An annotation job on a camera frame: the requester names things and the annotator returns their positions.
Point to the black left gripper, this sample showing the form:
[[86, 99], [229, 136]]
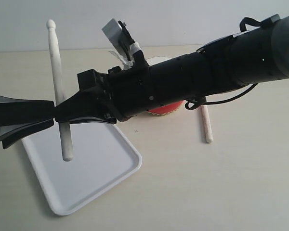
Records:
[[40, 113]]

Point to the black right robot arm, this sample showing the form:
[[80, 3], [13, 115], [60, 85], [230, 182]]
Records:
[[258, 53]]

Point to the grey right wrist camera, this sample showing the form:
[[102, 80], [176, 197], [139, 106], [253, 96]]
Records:
[[126, 49]]

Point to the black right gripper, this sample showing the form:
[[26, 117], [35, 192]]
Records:
[[109, 97]]

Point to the wooden drumstick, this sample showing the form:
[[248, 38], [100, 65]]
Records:
[[207, 124], [54, 51]]

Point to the red small drum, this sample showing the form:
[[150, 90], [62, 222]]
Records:
[[166, 109]]

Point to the white rectangular plastic tray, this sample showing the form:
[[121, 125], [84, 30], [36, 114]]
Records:
[[103, 157]]

